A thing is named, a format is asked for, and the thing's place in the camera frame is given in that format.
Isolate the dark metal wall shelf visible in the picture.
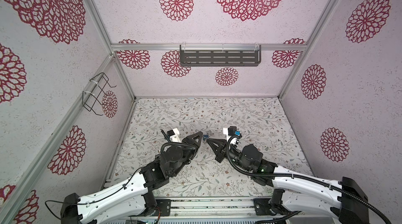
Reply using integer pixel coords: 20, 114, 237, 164
179, 45, 261, 67

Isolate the black wire wall basket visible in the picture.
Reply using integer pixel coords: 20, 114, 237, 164
81, 72, 118, 118

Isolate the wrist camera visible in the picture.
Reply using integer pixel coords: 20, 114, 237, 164
223, 126, 242, 145
161, 128, 182, 143

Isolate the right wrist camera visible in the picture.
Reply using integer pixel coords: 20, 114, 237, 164
223, 126, 242, 145

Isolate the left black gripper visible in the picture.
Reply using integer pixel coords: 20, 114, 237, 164
171, 132, 202, 178

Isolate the right black corrugated cable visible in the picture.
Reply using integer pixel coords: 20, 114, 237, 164
225, 135, 393, 224

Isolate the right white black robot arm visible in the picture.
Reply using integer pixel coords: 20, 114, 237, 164
206, 135, 370, 224

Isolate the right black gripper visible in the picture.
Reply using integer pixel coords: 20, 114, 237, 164
209, 137, 252, 174

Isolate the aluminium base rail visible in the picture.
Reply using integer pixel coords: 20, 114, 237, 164
80, 196, 343, 221

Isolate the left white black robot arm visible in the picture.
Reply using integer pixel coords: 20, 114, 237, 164
60, 131, 203, 224

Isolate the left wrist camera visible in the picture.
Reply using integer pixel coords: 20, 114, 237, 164
161, 128, 182, 143

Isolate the left thin black cable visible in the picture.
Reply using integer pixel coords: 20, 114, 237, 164
44, 165, 145, 221

